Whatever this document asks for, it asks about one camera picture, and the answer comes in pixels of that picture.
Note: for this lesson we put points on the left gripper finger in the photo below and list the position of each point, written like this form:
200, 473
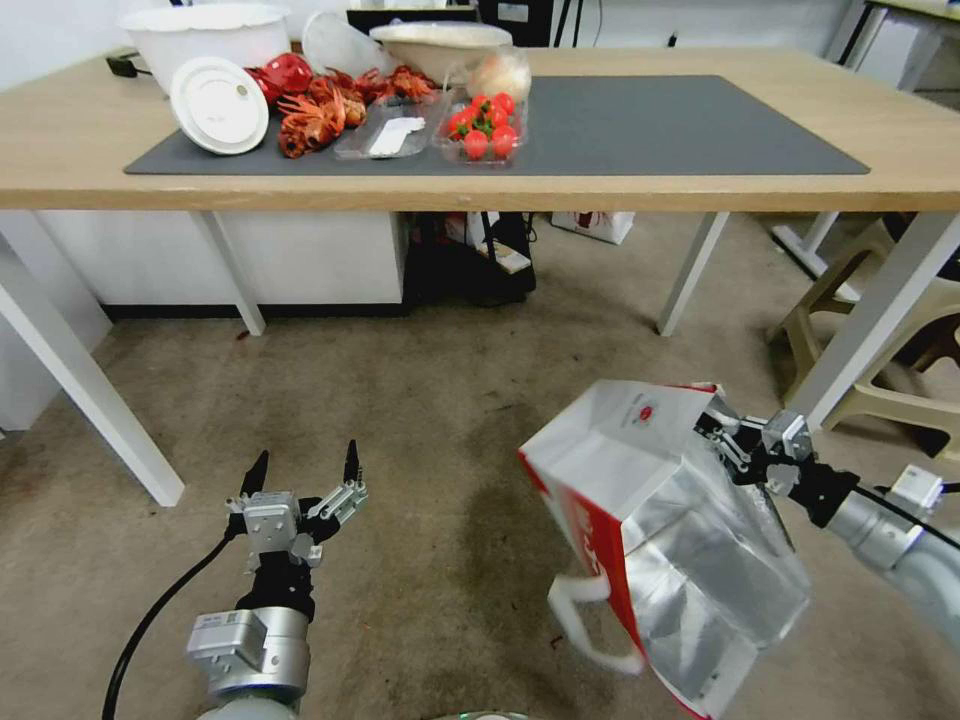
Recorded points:
346, 499
255, 476

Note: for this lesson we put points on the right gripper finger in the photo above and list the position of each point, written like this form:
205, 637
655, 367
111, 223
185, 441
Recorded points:
739, 461
721, 426

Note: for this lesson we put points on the red white foil delivery bag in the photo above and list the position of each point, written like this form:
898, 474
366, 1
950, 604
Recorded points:
660, 517

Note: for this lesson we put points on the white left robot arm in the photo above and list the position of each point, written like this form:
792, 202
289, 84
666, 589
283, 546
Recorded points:
255, 645

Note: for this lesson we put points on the white paper bag red print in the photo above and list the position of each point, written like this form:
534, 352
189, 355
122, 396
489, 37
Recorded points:
596, 225

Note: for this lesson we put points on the black bag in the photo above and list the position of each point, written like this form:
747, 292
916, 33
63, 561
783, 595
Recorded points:
465, 274

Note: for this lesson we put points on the shiny red food piece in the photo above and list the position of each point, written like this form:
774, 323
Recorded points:
285, 73

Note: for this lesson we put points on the bun in clear bag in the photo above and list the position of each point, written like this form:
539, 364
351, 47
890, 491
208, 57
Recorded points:
502, 75

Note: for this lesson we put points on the beige plastic stool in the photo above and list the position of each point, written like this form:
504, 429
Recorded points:
900, 352

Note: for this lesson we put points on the white cabinet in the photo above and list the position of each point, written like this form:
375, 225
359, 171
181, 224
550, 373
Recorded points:
300, 255

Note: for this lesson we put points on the white robot front shell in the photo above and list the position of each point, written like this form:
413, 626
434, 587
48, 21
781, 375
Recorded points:
476, 716

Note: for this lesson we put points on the wooden table with white legs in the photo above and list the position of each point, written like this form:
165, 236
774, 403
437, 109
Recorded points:
675, 191

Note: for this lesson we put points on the grey table mat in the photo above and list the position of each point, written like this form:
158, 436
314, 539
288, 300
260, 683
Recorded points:
660, 127

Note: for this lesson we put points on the red crayfish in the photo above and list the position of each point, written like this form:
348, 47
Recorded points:
304, 133
367, 81
337, 101
411, 81

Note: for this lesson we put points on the clear plastic tray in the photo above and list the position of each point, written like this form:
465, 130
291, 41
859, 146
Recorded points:
360, 139

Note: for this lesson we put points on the clear plastic tomato box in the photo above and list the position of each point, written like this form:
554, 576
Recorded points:
484, 154

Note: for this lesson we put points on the round white lid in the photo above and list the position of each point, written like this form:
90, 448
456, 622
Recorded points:
219, 105

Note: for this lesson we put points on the black power adapter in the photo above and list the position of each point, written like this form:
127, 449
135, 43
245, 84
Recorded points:
124, 65

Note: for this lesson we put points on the large white plastic tub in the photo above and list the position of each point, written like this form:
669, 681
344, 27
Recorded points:
202, 37

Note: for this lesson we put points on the clear plastic cup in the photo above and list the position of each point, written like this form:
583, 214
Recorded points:
337, 41

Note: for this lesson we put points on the paper bowl with lid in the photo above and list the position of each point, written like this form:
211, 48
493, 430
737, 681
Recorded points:
442, 45

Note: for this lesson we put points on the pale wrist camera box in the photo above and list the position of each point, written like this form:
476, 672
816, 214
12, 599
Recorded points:
787, 433
271, 521

